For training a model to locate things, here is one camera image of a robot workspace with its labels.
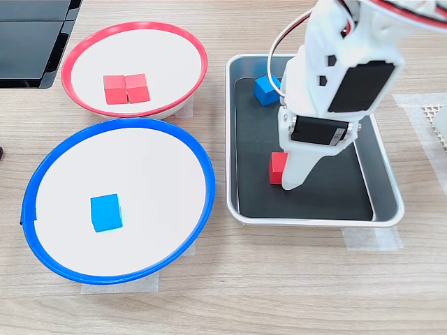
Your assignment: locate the red cube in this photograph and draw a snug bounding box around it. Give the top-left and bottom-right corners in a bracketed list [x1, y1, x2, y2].
[268, 151, 289, 185]
[103, 75, 129, 105]
[124, 73, 152, 104]

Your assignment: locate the blue cube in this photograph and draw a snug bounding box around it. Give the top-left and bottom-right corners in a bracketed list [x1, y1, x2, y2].
[89, 193, 124, 233]
[254, 74, 282, 106]

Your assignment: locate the white plate red rim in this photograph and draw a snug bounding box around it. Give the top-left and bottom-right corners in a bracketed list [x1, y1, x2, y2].
[61, 21, 209, 119]

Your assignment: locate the steel tray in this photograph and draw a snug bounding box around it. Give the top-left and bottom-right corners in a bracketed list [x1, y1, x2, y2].
[225, 53, 406, 228]

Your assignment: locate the white plate blue rim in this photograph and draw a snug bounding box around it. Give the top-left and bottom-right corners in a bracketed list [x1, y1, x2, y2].
[20, 117, 216, 285]

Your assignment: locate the red black white servo cable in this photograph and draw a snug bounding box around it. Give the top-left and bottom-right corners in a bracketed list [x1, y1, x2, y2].
[337, 0, 447, 36]
[267, 8, 315, 102]

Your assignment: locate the pale perforated base plate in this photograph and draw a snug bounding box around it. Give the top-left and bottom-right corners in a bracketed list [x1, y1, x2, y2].
[421, 103, 447, 149]

